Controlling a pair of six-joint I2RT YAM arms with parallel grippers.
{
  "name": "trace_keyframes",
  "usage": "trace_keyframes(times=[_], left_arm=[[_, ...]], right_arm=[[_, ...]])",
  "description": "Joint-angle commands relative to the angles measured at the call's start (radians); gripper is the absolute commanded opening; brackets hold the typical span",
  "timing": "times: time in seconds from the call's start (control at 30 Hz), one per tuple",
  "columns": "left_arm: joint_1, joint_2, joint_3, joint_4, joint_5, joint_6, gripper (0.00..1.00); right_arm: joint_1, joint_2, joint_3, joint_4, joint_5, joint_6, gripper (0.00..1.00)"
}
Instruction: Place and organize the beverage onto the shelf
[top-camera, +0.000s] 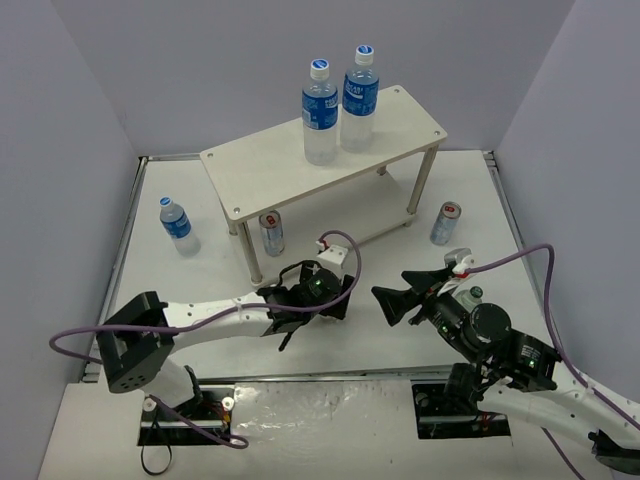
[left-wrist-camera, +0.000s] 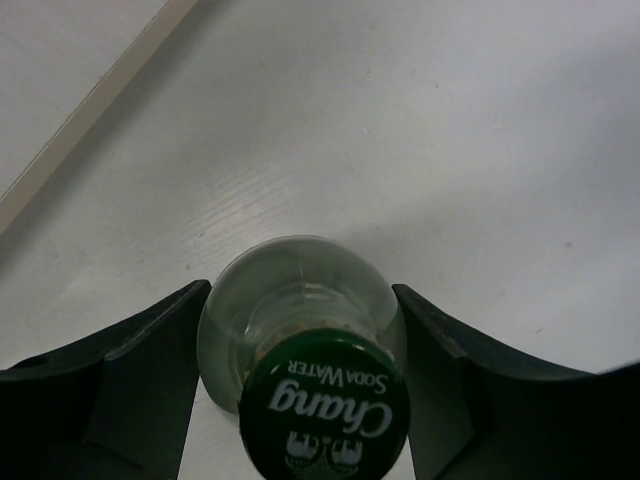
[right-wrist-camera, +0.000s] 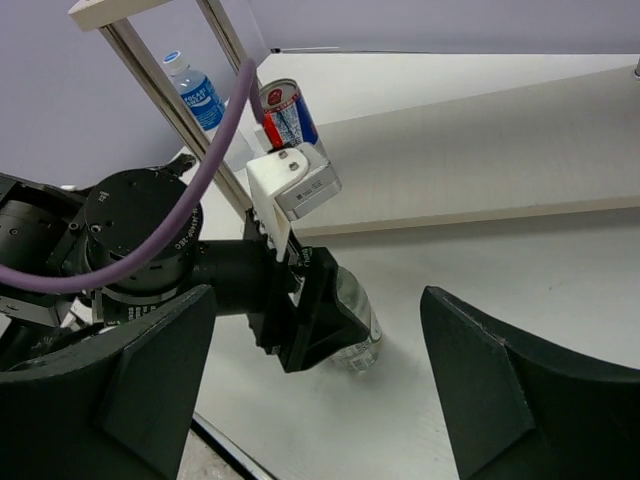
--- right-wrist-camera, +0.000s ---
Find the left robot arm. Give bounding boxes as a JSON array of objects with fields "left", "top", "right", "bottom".
[{"left": 1, "top": 156, "right": 381, "bottom": 373}]

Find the far-left Pocari Sweat bottle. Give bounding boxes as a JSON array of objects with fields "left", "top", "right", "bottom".
[{"left": 161, "top": 49, "right": 254, "bottom": 174}]

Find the silver energy drink can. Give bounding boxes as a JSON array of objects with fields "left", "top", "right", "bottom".
[{"left": 260, "top": 78, "right": 327, "bottom": 160}]

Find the white two-tier wooden shelf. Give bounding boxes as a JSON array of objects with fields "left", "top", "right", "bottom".
[{"left": 67, "top": 0, "right": 640, "bottom": 238}]

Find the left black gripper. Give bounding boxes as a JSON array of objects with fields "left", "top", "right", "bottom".
[{"left": 243, "top": 210, "right": 366, "bottom": 373}]

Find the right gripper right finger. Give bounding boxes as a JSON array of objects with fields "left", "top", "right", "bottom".
[{"left": 420, "top": 286, "right": 639, "bottom": 479}]

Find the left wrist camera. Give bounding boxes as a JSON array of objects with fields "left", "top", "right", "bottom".
[{"left": 246, "top": 142, "right": 342, "bottom": 263}]

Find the clear green-cap Chang bottle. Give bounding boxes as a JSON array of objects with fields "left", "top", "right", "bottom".
[{"left": 331, "top": 266, "right": 382, "bottom": 372}]

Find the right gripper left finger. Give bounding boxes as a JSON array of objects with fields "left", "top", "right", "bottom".
[{"left": 1, "top": 286, "right": 217, "bottom": 479}]

